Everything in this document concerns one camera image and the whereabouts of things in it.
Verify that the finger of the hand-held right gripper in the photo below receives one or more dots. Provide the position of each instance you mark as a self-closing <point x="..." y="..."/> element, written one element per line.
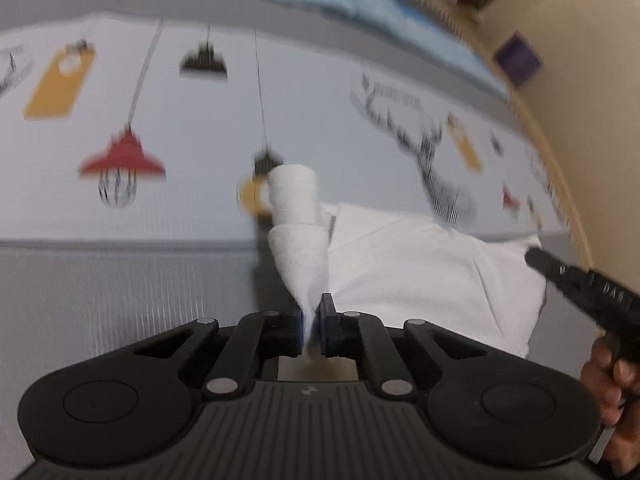
<point x="545" y="266"/>

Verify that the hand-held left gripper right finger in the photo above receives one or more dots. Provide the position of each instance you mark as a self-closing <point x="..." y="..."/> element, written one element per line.
<point x="326" y="330"/>

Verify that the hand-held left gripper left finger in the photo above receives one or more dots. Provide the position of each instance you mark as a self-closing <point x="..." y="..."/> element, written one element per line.
<point x="299" y="327"/>

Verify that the white small garment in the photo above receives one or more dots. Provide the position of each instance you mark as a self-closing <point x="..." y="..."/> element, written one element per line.
<point x="410" y="270"/>

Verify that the person's right hand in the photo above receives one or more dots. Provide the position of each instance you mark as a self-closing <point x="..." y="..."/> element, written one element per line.
<point x="615" y="400"/>

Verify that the grey deer-print bed sheet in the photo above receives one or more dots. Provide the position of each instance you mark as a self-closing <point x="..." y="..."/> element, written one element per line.
<point x="175" y="260"/>

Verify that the purple bag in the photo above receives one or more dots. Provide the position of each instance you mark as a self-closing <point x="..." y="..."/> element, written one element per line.
<point x="519" y="57"/>

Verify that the wooden bed frame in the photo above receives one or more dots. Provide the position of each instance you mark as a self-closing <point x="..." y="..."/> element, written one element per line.
<point x="555" y="170"/>

